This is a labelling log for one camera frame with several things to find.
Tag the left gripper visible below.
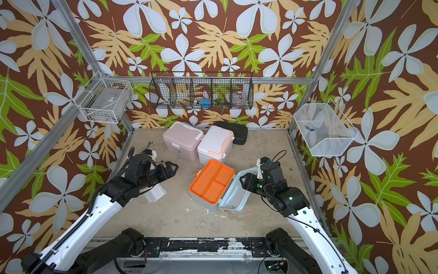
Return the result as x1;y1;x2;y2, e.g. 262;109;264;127
137;160;178;191

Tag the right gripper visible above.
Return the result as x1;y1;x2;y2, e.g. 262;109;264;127
238;172;276;200

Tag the blue orange first aid kit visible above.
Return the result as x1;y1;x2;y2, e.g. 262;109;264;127
189;160;258;212

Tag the orange tray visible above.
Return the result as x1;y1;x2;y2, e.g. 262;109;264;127
189;160;236;206

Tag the white first aid kit box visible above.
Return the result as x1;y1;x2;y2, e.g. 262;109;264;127
197;126;235;165

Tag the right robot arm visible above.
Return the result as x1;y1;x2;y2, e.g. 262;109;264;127
239;157;357;274

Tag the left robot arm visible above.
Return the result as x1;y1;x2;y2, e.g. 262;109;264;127
21;148;179;274

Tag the pink first aid kit box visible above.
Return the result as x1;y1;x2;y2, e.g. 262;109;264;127
163;122;204;162

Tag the large steel wrench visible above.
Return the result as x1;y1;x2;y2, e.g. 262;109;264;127
143;141;154;151

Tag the black plastic case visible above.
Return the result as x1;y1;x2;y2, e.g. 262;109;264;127
213;121;248;145

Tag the blue object in basket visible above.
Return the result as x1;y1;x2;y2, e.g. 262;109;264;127
199;99;212;110

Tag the white mesh basket right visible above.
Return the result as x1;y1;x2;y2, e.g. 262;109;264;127
294;100;359;158

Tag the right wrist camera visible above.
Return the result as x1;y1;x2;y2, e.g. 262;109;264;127
256;156;271;180

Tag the black wire basket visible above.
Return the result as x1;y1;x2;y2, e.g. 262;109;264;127
148;72;254;110

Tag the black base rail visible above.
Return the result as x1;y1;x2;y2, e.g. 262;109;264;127
128;237;279;259

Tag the white wire basket left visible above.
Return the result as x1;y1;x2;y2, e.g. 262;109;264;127
76;78;133;124

